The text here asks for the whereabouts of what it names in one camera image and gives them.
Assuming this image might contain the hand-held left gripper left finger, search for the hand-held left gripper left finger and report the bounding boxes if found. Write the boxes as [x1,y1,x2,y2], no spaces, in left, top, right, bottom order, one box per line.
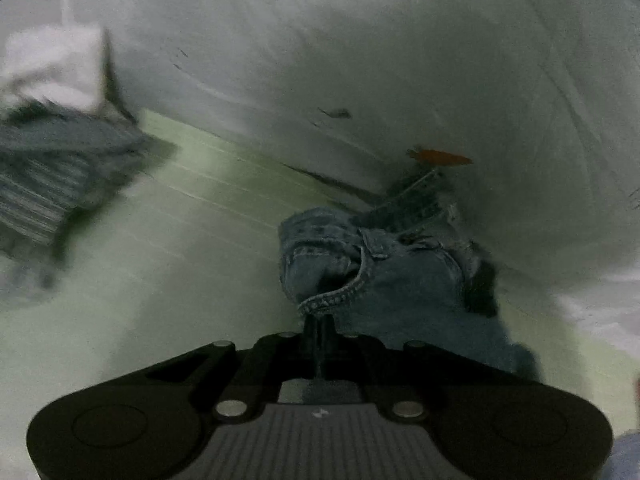
[135,315,321,422]

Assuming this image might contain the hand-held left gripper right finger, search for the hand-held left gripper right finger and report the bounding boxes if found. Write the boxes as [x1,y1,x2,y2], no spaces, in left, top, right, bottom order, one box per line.
[320,315,541,422]

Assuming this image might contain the blue denim jeans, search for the blue denim jeans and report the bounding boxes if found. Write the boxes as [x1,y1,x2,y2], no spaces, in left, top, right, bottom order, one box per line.
[277,167,543,383]

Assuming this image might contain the green checked bed mat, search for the green checked bed mat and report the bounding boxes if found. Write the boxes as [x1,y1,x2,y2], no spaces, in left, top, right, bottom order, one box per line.
[0,107,640,480]

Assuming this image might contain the white carrot-print sheet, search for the white carrot-print sheet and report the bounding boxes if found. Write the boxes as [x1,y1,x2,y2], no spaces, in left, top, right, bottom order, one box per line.
[0,0,640,311]

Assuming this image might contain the grey striped cloth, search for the grey striped cloth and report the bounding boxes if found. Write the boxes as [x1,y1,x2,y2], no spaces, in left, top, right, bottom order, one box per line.
[0,102,178,303]

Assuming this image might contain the white cloth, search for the white cloth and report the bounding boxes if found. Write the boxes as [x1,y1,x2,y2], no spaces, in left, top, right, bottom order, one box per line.
[0,25,113,113]

